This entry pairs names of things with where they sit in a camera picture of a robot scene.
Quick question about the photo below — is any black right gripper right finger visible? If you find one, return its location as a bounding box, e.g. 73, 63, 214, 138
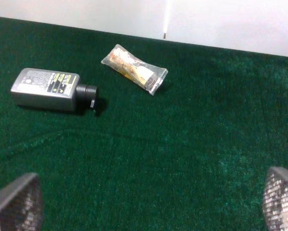
262, 167, 288, 231

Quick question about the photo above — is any grey pump bottle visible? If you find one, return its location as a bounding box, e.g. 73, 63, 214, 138
11, 68, 99, 112

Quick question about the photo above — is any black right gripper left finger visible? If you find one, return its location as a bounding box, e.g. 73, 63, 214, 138
0, 172, 43, 231

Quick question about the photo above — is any clear wrapped snack packet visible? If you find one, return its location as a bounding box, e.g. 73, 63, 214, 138
101, 44, 168, 95

